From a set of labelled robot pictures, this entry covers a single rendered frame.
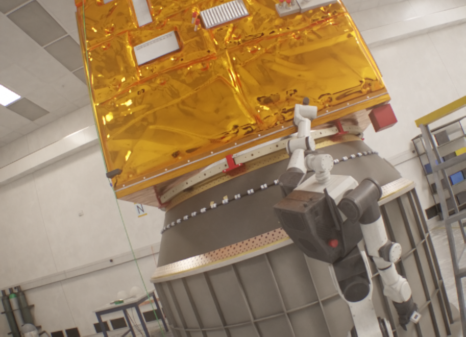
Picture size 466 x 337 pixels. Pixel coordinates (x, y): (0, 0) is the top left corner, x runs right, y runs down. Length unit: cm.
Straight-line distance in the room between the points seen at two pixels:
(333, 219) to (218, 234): 93
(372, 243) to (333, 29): 167
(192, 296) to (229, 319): 29
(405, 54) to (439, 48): 107
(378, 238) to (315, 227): 25
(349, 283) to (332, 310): 59
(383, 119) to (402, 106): 625
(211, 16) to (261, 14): 36
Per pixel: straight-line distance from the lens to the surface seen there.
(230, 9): 280
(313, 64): 255
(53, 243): 920
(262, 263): 208
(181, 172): 245
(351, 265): 159
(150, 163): 248
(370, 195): 136
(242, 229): 216
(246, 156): 231
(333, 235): 148
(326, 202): 143
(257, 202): 220
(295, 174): 169
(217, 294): 222
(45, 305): 958
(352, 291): 157
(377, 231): 143
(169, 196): 267
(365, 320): 171
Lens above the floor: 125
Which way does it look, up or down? 11 degrees up
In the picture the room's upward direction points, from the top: 19 degrees counter-clockwise
